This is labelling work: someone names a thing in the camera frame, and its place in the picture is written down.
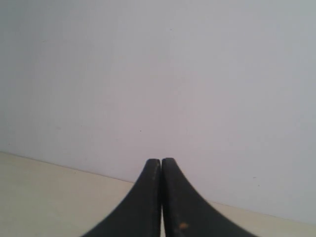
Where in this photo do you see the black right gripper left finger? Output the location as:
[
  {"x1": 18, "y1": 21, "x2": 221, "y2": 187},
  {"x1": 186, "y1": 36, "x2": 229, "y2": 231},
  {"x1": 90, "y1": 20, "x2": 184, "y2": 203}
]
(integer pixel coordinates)
[{"x1": 85, "y1": 159, "x2": 161, "y2": 237}]

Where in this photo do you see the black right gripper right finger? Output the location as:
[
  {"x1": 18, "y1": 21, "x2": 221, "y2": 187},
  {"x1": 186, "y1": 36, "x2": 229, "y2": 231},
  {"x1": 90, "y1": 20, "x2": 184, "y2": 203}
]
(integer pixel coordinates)
[{"x1": 161, "y1": 158, "x2": 255, "y2": 237}]

